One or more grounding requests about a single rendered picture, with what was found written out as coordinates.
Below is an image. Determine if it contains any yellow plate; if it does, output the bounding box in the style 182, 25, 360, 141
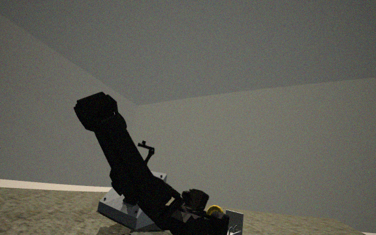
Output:
206, 205, 224, 215

